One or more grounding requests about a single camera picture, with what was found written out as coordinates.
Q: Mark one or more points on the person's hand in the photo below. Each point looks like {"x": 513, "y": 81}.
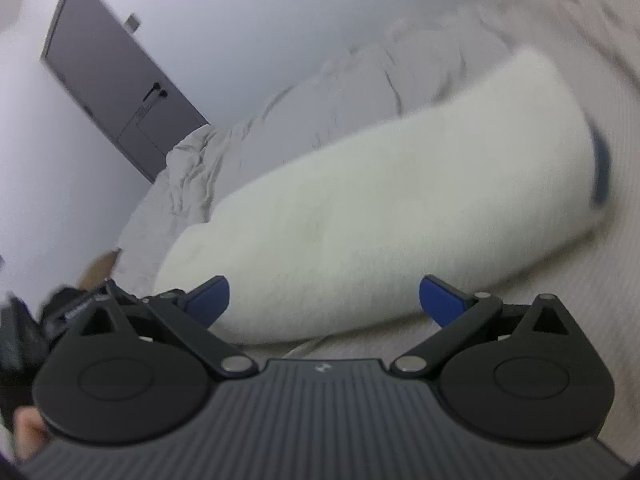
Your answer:
{"x": 30, "y": 432}

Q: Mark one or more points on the brown pillow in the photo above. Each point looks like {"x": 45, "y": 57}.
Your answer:
{"x": 99, "y": 270}

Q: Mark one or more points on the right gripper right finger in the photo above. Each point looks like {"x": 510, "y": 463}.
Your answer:
{"x": 482, "y": 336}

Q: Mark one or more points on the black door handle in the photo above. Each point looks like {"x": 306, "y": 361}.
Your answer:
{"x": 156, "y": 92}

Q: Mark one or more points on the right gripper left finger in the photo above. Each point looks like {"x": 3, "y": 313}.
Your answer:
{"x": 166, "y": 335}

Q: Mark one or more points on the grey bed duvet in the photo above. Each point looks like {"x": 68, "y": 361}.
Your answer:
{"x": 595, "y": 44}

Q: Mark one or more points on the grey door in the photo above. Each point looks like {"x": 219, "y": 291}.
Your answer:
{"x": 107, "y": 73}

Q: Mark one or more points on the white blue striped sweater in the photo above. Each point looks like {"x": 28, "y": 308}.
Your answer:
{"x": 472, "y": 190}

